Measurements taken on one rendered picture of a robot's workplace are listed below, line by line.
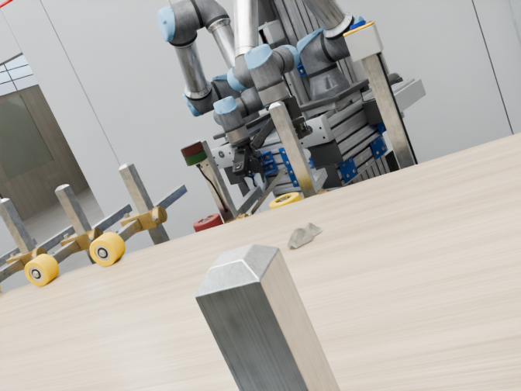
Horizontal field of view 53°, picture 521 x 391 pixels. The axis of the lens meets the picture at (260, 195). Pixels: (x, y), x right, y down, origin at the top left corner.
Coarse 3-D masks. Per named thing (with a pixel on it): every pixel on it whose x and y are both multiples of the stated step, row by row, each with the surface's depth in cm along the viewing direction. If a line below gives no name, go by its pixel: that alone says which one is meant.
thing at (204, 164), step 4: (192, 144) 138; (184, 148) 138; (188, 156) 139; (204, 160) 141; (208, 160) 144; (192, 164) 139; (196, 164) 141; (200, 164) 145; (204, 164) 144; (208, 164) 144; (200, 168) 141; (204, 168) 145; (208, 168) 144; (204, 176) 142; (208, 180) 143; (212, 184) 144; (216, 192) 145; (220, 200) 146; (224, 208) 147
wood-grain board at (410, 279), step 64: (384, 192) 106; (448, 192) 91; (512, 192) 80; (128, 256) 143; (192, 256) 118; (320, 256) 87; (384, 256) 77; (448, 256) 69; (512, 256) 63; (0, 320) 133; (64, 320) 111; (128, 320) 95; (192, 320) 83; (320, 320) 67; (384, 320) 61; (448, 320) 56; (512, 320) 51; (0, 384) 91; (64, 384) 80; (128, 384) 72; (192, 384) 65; (384, 384) 50; (448, 384) 47; (512, 384) 44
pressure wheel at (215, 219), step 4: (208, 216) 147; (212, 216) 145; (216, 216) 143; (220, 216) 145; (200, 220) 146; (204, 220) 144; (208, 220) 142; (212, 220) 141; (216, 220) 142; (220, 220) 143; (196, 224) 143; (200, 224) 141; (204, 224) 141; (208, 224) 141; (212, 224) 141; (216, 224) 142; (220, 224) 143; (196, 228) 142; (200, 228) 141; (204, 228) 141; (208, 228) 141; (196, 232) 143
